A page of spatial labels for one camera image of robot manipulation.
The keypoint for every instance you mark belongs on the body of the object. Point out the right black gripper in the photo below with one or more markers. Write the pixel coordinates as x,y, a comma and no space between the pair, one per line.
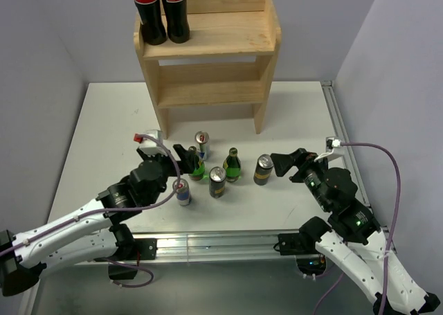
303,160

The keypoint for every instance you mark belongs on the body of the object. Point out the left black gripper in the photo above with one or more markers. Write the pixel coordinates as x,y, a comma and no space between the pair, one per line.
186,156

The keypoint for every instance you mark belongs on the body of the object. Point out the green glass bottle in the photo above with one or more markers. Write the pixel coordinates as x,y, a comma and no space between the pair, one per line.
199,166

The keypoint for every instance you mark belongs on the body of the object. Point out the black can yellow label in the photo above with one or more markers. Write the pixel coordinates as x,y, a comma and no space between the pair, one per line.
263,170

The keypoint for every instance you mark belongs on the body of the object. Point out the black Schweppes can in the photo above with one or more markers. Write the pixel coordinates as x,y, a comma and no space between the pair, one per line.
217,182

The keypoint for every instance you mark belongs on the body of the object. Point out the Red Bull can front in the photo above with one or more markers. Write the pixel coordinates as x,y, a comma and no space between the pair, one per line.
182,191

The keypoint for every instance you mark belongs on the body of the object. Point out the red bull can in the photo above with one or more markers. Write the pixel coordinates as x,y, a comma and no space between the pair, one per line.
202,141
182,191

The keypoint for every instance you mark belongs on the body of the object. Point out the green bottle yellow label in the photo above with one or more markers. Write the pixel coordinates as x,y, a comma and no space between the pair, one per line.
232,165

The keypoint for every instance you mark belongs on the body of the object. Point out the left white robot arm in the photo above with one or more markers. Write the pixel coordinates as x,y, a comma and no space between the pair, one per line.
95,231

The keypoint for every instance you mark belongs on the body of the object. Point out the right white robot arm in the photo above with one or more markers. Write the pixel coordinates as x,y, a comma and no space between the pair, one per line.
351,237

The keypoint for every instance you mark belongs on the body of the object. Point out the Red Bull can near shelf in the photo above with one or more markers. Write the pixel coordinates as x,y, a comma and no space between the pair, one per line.
202,141

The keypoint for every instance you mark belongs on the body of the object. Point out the wooden two-tier shelf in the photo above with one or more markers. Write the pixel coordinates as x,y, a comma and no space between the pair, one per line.
230,59

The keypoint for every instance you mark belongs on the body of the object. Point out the right Coca-Cola bottle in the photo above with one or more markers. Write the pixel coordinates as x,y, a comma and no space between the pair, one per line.
177,22

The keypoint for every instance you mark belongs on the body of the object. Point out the coca-cola bottle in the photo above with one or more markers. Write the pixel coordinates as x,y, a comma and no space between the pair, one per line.
177,22
153,30

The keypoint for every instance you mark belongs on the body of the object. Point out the left Coca-Cola bottle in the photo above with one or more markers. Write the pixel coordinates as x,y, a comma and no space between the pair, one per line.
153,30

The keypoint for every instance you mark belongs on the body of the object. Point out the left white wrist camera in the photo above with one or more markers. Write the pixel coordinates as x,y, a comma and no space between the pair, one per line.
148,143

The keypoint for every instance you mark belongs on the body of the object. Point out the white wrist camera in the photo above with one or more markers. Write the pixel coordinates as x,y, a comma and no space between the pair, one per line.
333,150
148,143

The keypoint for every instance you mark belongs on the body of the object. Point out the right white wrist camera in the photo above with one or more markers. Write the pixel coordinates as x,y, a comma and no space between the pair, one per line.
333,150

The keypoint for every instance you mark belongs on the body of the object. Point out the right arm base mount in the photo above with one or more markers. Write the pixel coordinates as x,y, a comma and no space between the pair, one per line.
308,260

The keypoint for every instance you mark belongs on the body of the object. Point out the aluminium front rail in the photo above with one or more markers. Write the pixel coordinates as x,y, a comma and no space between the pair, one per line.
214,247

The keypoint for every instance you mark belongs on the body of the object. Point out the aluminium side rail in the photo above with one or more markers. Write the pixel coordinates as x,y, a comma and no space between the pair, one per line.
341,132

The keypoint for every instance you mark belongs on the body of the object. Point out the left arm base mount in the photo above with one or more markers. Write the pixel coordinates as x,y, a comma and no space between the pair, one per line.
125,262

